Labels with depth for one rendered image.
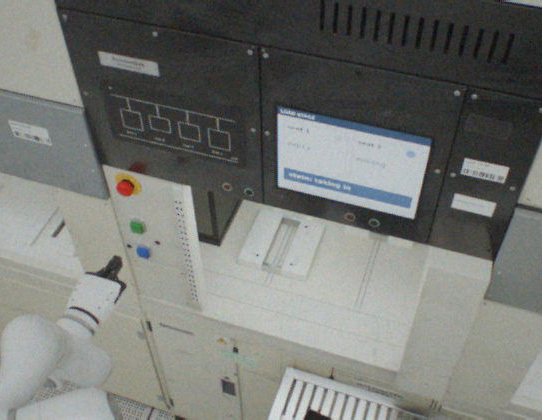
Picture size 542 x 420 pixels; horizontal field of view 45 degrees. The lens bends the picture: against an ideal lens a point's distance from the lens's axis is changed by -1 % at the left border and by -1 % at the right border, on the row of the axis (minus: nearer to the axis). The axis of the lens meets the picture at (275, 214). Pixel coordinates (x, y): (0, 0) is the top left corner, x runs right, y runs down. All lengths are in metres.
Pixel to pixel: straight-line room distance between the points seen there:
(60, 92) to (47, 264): 0.79
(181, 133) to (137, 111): 0.10
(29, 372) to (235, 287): 0.97
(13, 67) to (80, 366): 0.63
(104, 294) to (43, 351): 0.47
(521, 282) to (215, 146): 0.67
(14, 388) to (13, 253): 1.15
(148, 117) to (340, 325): 0.83
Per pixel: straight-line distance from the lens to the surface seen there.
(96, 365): 1.39
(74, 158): 1.58
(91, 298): 1.54
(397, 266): 2.00
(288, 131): 1.24
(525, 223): 1.28
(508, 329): 1.56
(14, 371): 1.08
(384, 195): 1.29
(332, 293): 1.92
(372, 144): 1.21
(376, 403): 1.89
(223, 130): 1.30
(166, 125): 1.36
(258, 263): 1.94
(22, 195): 2.35
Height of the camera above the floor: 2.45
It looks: 49 degrees down
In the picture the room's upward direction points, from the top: 1 degrees counter-clockwise
